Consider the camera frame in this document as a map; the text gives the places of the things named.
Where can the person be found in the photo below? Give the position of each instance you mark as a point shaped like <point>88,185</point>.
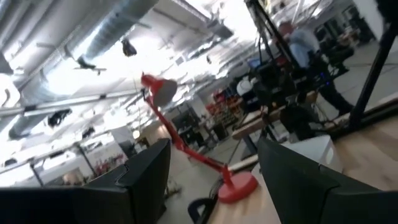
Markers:
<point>73,179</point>
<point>303,46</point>

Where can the white plastic bin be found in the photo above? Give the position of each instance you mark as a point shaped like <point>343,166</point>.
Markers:
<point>314,149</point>

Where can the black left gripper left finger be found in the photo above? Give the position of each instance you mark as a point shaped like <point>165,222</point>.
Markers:
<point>146,180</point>

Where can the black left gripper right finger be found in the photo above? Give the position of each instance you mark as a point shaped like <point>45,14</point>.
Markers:
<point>292,180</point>

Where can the red desk lamp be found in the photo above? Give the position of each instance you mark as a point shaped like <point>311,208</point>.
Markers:
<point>237,188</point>

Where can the wooden background workbench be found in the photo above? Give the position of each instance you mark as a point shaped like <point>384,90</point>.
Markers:
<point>248,127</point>

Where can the black ceiling spotlight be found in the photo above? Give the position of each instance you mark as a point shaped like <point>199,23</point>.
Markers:
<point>128,48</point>

